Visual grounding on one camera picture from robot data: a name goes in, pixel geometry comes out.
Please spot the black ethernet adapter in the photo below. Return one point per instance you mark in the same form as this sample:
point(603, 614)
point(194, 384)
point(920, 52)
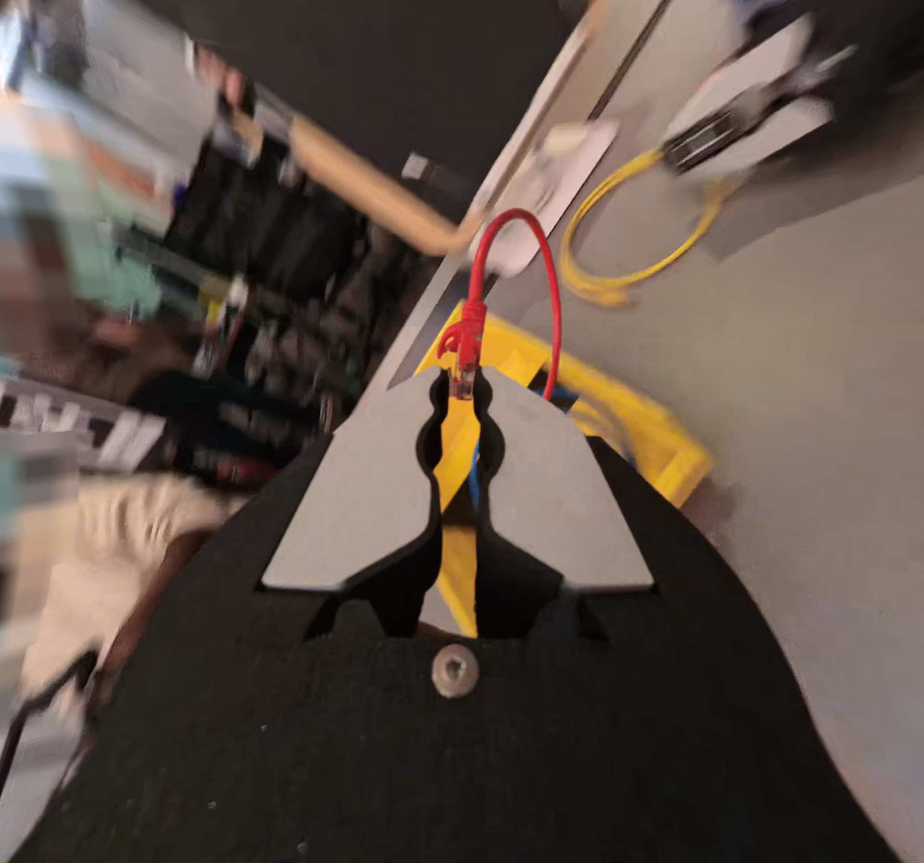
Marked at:
point(707, 141)

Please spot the white board stand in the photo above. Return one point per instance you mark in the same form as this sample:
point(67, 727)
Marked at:
point(556, 170)

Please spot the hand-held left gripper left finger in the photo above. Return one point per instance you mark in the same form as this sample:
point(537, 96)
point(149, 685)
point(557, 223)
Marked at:
point(361, 509)

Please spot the yellow plastic bin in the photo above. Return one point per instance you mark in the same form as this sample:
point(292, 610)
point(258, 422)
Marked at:
point(650, 430)

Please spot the person's left forearm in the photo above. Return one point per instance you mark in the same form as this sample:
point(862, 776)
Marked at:
point(151, 603)

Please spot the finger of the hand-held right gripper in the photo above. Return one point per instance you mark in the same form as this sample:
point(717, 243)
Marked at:
point(751, 69)
point(787, 130)

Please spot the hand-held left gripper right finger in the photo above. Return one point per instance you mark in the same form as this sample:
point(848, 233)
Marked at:
point(563, 509)

